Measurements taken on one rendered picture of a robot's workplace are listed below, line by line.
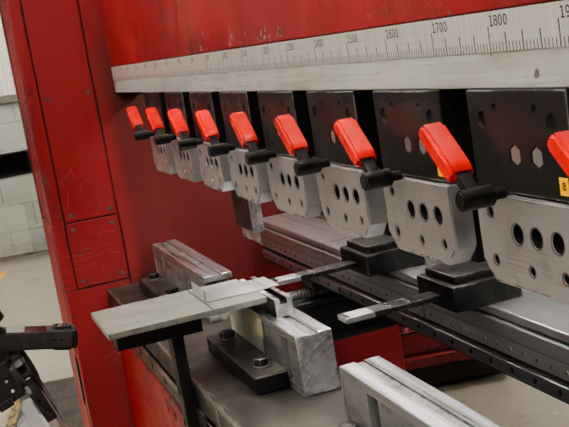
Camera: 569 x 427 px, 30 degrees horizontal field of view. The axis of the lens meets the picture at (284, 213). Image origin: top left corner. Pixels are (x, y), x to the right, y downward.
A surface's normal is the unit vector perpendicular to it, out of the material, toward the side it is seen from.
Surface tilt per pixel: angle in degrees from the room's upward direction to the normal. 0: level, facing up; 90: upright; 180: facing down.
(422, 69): 90
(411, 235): 90
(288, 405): 0
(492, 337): 90
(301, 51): 90
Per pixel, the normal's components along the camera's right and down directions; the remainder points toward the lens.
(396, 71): -0.93, 0.20
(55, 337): 0.26, 0.09
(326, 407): -0.16, -0.97
